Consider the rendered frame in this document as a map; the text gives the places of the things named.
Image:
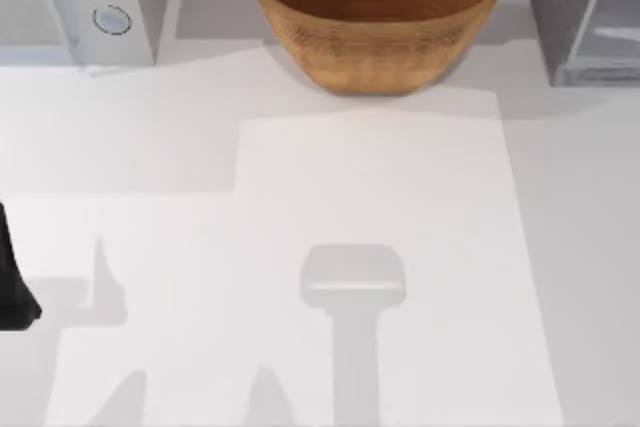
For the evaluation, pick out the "small microwave knob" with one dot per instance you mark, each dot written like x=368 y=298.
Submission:
x=112 y=19

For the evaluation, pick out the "brown woven basket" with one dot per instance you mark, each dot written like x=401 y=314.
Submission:
x=375 y=42

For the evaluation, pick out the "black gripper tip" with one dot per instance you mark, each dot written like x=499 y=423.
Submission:
x=11 y=292

